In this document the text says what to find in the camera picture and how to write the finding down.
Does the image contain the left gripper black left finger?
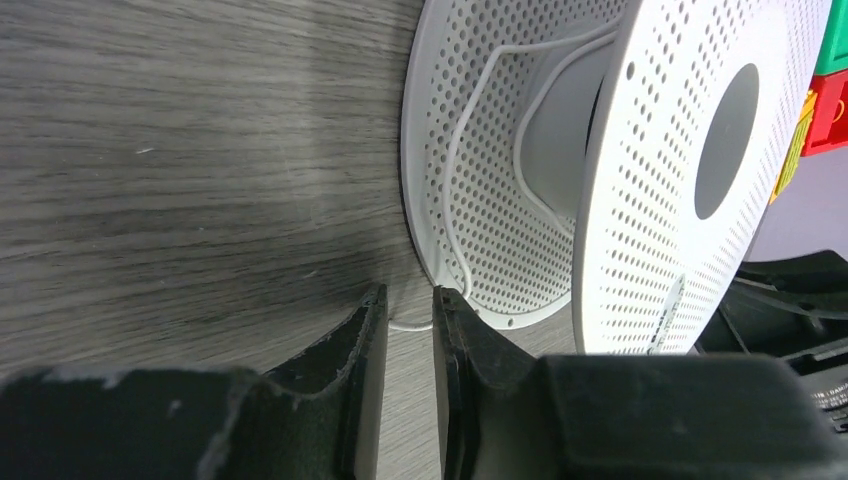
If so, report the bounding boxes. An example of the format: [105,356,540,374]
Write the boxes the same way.
[1,285,388,479]

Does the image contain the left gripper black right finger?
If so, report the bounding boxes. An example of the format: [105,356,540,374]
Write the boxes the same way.
[432,287,847,479]

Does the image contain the clear plastic cable spool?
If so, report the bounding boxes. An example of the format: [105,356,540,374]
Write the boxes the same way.
[400,1,832,355]

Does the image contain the white cable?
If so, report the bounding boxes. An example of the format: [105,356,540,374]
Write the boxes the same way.
[388,19,624,333]

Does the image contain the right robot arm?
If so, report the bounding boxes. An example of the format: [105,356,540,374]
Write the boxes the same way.
[695,250,847,438]

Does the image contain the yellow grid block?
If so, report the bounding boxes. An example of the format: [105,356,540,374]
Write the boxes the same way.
[769,89,818,204]

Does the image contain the red plastic bin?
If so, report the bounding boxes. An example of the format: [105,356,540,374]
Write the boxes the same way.
[801,70,847,157]

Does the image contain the green plastic bin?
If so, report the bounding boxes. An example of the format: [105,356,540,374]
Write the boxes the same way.
[814,0,847,75]

